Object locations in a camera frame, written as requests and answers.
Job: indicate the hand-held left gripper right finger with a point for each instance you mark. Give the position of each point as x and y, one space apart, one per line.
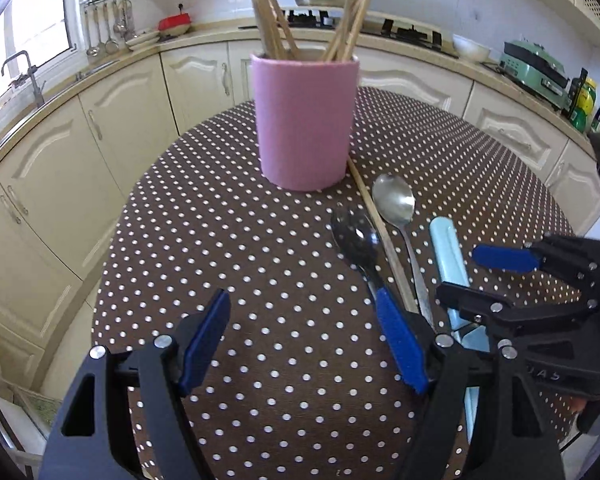
400 340

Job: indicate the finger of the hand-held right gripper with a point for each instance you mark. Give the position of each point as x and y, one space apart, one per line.
475 300
505 258

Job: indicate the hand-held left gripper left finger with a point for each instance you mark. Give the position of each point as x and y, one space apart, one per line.
207 340

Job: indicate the light blue knife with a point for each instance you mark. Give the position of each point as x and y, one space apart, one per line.
447 255

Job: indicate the polished steel spoon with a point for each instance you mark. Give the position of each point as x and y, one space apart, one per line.
352 235

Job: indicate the wooden chopstick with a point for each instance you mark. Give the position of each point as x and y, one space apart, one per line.
380 225

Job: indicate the matte steel spoon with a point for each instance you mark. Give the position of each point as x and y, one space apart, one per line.
393 200

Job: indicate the pink cylindrical utensil cup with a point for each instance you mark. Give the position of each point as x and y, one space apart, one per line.
305 125

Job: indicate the bunch of chopsticks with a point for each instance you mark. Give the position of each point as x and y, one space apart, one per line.
270 25

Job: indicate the person's right hand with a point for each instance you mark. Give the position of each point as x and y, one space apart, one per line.
579 404

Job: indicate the brown polka dot tablecloth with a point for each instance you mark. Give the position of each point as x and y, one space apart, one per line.
230 240

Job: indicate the green printed carton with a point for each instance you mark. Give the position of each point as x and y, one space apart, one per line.
40 407

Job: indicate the green countertop appliance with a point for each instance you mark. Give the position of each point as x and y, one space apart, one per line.
530 67

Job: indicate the white bowl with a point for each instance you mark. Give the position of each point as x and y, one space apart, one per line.
472 50

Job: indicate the cream kitchen cabinets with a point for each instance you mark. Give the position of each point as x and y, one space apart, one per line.
45 170

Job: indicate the black gas stove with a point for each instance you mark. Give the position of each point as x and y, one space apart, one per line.
410 35

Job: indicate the beige kitchen countertop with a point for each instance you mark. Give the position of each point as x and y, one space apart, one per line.
205 35

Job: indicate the stack of white plates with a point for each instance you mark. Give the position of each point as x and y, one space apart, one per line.
142 40

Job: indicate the metal sink faucet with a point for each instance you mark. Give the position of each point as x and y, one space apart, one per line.
35 80

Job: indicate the rack of hanging ladles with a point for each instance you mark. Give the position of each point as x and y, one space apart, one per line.
111 42

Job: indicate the red bowl on counter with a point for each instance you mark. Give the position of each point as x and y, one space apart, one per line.
176 22

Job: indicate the kitchen window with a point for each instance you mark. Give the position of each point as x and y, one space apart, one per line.
35 30

